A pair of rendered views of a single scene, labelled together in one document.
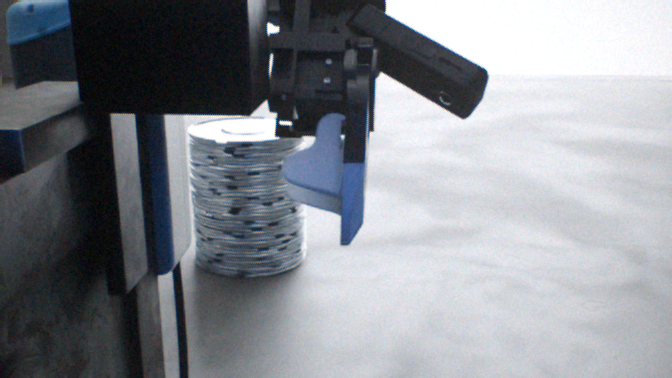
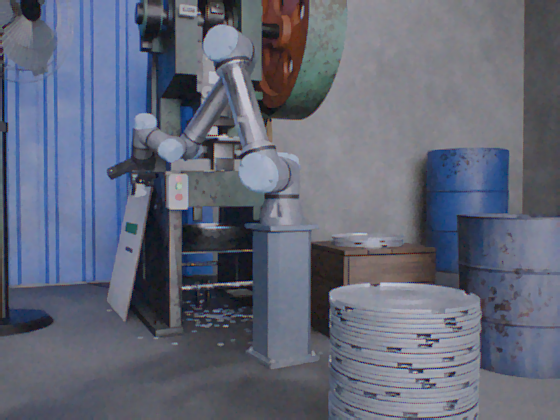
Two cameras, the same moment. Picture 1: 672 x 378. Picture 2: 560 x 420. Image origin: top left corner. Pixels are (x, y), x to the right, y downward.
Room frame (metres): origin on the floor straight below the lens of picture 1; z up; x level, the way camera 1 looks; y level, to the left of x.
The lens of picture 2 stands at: (2.49, -0.55, 0.54)
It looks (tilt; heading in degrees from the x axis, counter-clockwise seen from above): 2 degrees down; 150
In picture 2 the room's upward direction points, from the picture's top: straight up
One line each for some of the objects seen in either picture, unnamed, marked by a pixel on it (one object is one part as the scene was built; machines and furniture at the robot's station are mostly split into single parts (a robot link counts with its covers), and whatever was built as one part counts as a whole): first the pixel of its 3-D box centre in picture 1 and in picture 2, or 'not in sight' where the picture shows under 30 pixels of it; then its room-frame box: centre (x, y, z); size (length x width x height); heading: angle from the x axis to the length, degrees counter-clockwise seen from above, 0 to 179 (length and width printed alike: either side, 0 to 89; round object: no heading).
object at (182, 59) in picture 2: not in sight; (202, 136); (0.06, 0.43, 0.83); 0.79 x 0.43 x 1.34; 175
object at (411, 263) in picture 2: not in sight; (366, 287); (0.80, 0.84, 0.18); 0.40 x 0.38 x 0.35; 167
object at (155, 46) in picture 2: not in sight; (155, 21); (0.16, 0.17, 1.31); 0.22 x 0.12 x 0.22; 175
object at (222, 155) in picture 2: not in sight; (223, 155); (0.37, 0.40, 0.72); 0.25 x 0.14 x 0.14; 175
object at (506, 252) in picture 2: not in sight; (521, 287); (1.36, 1.03, 0.24); 0.42 x 0.42 x 0.48
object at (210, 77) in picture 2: not in sight; (213, 85); (0.24, 0.41, 1.04); 0.17 x 0.15 x 0.30; 175
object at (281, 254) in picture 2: not in sight; (281, 291); (0.94, 0.36, 0.23); 0.19 x 0.19 x 0.45; 0
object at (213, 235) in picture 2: not in sight; (211, 236); (0.20, 0.42, 0.36); 0.34 x 0.34 x 0.10
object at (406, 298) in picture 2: (247, 129); (402, 296); (1.69, 0.20, 0.34); 0.29 x 0.29 x 0.01
